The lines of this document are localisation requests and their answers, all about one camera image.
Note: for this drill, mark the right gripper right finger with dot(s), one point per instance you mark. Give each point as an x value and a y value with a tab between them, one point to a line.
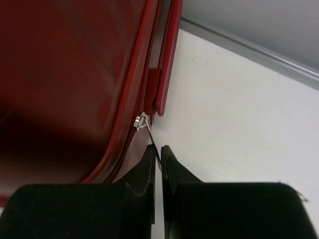
194	209

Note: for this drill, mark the red suitcase blue lining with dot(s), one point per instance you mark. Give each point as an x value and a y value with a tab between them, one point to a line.
77	80

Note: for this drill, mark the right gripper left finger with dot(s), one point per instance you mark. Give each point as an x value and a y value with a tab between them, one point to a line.
121	210

